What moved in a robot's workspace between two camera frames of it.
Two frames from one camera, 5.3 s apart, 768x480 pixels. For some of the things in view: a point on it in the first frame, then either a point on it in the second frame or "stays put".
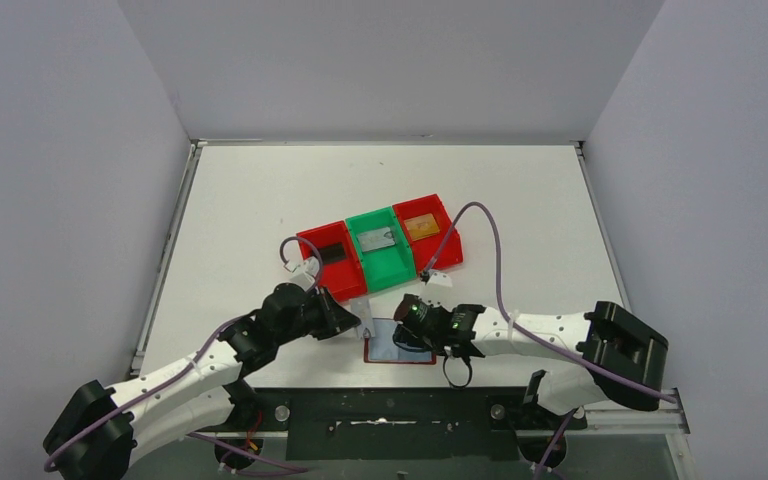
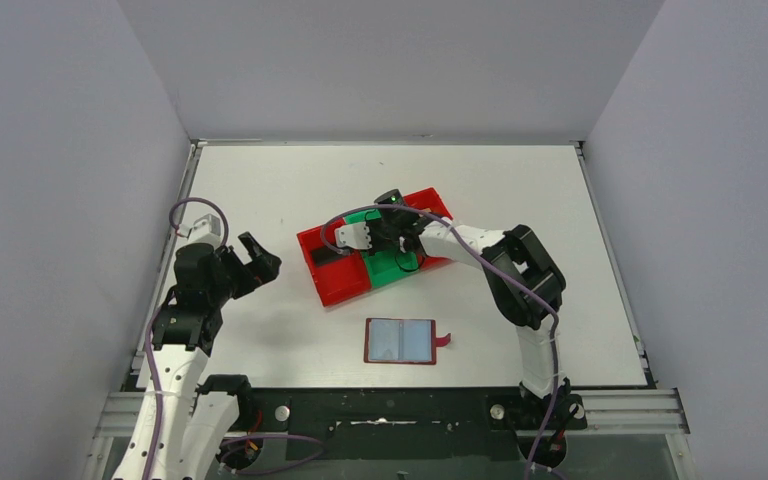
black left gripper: (336, 316) → (242, 268)
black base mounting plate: (463, 423) stays put
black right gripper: (408, 336) → (376, 245)
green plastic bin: (385, 265) stays put
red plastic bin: (340, 268) stays put
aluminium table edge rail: (162, 268) stays put
